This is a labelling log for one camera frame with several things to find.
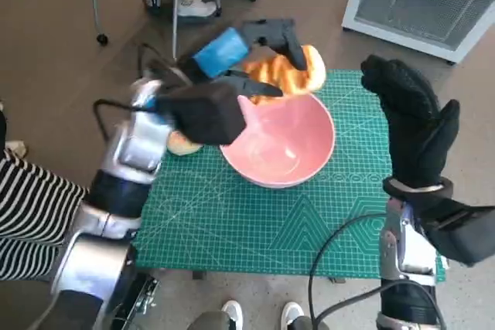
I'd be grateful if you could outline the black metal clamp rail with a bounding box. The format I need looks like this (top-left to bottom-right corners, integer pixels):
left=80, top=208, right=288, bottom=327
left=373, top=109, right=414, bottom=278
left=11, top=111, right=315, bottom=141
left=104, top=267, right=159, bottom=330

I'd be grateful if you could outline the person with white shoes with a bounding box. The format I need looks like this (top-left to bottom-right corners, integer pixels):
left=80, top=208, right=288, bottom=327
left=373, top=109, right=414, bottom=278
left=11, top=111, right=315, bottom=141
left=187, top=298, right=322, bottom=330

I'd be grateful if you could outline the rectangular toy bread loaf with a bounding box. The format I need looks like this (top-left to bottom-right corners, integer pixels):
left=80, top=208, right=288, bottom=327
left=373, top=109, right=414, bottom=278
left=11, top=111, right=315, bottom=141
left=241, top=44, right=326, bottom=105

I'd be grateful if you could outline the person in striped top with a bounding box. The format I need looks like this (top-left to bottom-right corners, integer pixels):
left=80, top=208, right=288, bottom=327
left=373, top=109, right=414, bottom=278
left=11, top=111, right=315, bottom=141
left=0, top=100, right=88, bottom=281

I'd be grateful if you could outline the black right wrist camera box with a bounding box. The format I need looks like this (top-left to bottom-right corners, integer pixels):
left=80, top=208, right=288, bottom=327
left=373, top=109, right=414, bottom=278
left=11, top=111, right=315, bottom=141
left=419, top=197, right=495, bottom=267

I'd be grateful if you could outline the grey metal pole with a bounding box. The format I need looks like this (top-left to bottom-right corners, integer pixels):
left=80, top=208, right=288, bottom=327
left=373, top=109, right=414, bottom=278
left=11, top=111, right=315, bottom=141
left=169, top=0, right=190, bottom=64

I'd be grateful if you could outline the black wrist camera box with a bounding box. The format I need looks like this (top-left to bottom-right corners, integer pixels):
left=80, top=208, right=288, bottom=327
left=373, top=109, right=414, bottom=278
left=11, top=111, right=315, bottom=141
left=154, top=81, right=248, bottom=146
left=419, top=197, right=495, bottom=267

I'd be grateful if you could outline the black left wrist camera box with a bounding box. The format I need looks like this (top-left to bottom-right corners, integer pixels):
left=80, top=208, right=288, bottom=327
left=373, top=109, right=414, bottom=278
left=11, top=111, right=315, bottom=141
left=154, top=81, right=248, bottom=146

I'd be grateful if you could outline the green cutting mat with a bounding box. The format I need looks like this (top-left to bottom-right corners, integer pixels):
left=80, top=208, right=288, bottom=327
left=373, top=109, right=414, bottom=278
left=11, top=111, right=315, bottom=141
left=131, top=69, right=448, bottom=281

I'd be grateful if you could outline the round toy bread bun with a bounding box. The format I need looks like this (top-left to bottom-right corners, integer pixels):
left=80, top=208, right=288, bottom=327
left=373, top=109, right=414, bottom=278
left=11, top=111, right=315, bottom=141
left=166, top=131, right=204, bottom=156

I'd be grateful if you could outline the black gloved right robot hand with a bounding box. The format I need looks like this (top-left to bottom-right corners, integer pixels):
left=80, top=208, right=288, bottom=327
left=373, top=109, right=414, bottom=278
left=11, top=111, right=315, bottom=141
left=360, top=54, right=461, bottom=192

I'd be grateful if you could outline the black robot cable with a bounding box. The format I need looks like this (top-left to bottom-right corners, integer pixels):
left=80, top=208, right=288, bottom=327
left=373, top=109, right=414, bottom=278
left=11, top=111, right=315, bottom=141
left=92, top=43, right=190, bottom=141
left=312, top=279, right=446, bottom=330
left=308, top=212, right=387, bottom=330

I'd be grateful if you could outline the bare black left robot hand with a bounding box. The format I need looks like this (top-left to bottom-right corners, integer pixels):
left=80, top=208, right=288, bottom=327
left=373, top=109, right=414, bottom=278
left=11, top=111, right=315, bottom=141
left=179, top=17, right=310, bottom=98

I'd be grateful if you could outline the pink bowl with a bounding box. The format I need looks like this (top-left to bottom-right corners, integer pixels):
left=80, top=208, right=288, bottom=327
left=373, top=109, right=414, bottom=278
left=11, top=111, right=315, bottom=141
left=219, top=92, right=336, bottom=189

